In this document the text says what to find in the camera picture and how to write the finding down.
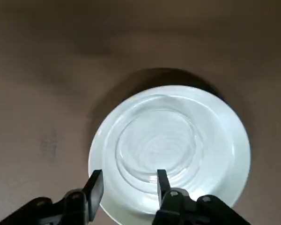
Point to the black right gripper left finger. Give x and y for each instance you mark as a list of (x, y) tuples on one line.
[(93, 194)]

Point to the glossy white round dish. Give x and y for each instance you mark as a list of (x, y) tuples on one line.
[(178, 140)]

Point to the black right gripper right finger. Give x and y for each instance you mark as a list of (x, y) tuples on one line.
[(173, 206)]

